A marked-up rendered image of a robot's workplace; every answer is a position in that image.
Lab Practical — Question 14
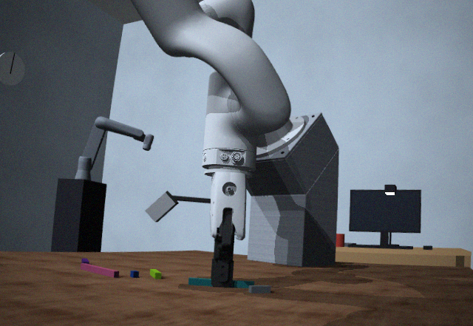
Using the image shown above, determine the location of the pink rod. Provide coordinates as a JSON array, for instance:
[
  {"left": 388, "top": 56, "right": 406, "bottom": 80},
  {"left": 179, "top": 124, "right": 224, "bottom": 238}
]
[{"left": 81, "top": 263, "right": 119, "bottom": 278}]

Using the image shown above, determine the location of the lime green rod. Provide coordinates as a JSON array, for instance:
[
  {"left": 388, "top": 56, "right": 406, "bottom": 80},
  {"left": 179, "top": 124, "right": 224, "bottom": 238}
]
[{"left": 150, "top": 269, "right": 161, "bottom": 279}]

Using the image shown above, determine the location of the turquoise rod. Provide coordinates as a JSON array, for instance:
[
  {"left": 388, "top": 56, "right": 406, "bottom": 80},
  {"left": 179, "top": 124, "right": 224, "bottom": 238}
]
[{"left": 188, "top": 277, "right": 254, "bottom": 288}]

